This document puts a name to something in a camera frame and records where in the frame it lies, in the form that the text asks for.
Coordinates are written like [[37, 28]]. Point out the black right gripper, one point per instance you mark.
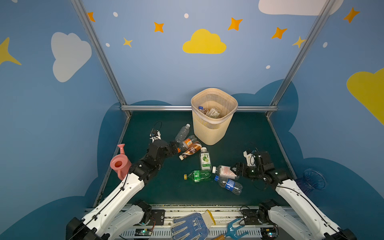
[[243, 170]]

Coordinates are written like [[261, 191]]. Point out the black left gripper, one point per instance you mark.
[[172, 148]]

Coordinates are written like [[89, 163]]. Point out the pink label white cap bottle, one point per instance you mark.
[[224, 172]]

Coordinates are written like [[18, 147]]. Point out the blue label water bottle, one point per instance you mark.
[[229, 184]]

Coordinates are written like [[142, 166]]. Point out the green sprite bottle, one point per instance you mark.
[[198, 176]]

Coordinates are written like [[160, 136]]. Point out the blue pepsi bottle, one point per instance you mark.
[[203, 110]]

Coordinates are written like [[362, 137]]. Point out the lime label bottle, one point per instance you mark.
[[205, 159], [214, 113]]

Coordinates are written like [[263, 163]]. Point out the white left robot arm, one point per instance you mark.
[[105, 222]]

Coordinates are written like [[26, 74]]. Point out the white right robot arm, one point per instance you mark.
[[313, 223]]

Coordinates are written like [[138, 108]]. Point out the beige plastic waste bin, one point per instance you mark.
[[208, 130]]

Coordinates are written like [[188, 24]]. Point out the clear plain plastic bottle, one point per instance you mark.
[[183, 133]]

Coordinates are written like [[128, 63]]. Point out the orange cap soda bottle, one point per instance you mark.
[[187, 143]]

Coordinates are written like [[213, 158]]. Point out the brown coffee drink bottle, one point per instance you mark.
[[194, 148]]

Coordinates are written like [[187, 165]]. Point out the upright lime label bottle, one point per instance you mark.
[[205, 159]]

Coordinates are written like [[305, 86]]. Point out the pink toy watering can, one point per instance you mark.
[[120, 163]]

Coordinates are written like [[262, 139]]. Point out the blue garden hand fork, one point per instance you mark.
[[232, 232]]

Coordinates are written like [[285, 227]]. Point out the blue knitted work glove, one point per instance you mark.
[[192, 227]]

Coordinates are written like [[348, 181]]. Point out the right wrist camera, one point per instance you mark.
[[250, 159]]

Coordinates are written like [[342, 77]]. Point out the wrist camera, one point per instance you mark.
[[155, 135], [250, 159]]

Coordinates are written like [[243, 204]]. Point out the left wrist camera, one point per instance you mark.
[[155, 135]]

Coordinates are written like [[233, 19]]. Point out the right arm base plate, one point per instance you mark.
[[250, 217]]

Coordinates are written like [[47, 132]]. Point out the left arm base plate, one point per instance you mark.
[[156, 217]]

